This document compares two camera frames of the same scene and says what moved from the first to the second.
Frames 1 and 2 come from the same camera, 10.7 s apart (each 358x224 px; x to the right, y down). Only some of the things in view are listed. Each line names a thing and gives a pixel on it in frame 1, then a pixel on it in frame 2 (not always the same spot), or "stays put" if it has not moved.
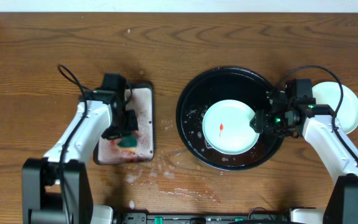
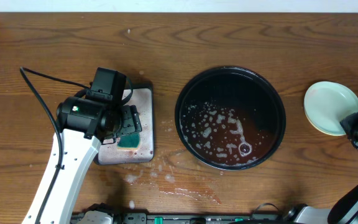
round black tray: (242, 86) stays put
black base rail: (201, 218) stays put
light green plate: (227, 127) to (327, 103)
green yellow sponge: (129, 142) stays put
